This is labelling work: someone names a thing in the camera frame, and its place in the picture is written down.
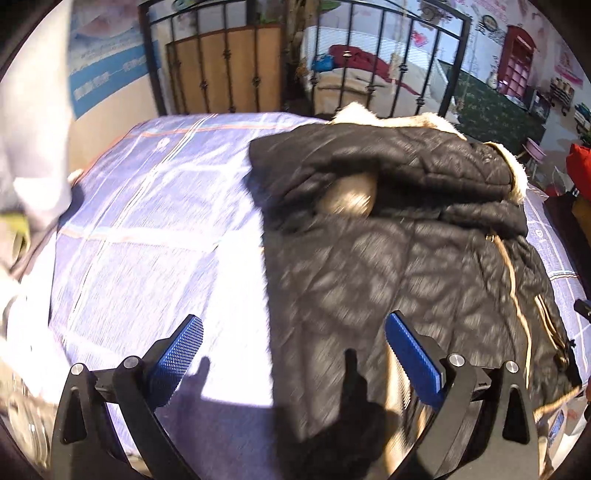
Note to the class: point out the pink stool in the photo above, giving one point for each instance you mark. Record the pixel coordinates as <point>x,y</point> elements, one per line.
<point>534,148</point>

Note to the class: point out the black metal bed frame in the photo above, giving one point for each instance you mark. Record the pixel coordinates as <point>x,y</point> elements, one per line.
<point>152,64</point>

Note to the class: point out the red jacket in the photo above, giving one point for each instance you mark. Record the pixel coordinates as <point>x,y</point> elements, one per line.
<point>581,166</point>

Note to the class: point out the wall poster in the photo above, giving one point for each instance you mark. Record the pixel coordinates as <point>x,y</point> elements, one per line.
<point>106,69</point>

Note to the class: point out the wooden board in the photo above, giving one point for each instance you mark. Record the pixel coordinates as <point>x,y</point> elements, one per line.
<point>212,78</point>

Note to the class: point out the blue plaid bedsheet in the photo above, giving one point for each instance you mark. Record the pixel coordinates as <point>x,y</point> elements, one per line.
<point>152,221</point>

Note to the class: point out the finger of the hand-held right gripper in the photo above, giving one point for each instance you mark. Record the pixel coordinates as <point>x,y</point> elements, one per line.
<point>583,308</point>

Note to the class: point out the red cloth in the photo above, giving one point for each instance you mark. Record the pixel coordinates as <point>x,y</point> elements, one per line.
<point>364,57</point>

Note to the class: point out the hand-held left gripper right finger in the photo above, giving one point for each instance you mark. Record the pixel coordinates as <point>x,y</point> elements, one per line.
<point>415,360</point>

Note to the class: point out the mustard folded cloth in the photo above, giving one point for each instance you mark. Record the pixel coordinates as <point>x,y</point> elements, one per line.
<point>583,210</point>

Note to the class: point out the yellow-green cloth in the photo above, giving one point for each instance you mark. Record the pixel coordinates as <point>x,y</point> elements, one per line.
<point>14,230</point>

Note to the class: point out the red shelf cabinet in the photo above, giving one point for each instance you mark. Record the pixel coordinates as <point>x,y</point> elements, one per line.
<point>519,41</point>

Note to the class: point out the black quilted jacket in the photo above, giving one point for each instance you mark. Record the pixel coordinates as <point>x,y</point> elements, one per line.
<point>415,258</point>

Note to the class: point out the white hanging garments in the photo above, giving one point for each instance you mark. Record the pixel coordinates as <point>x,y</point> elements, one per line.
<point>32,115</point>

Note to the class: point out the green patterned cloth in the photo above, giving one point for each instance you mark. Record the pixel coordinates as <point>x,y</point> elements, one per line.
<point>489,110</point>

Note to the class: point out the black folded cloth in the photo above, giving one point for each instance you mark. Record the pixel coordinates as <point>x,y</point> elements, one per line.
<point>561,210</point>

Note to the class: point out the blue bag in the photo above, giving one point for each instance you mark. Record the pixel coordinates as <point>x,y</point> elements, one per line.
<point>323,63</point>

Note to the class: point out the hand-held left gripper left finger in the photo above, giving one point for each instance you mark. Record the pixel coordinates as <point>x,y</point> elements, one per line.
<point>178,355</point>

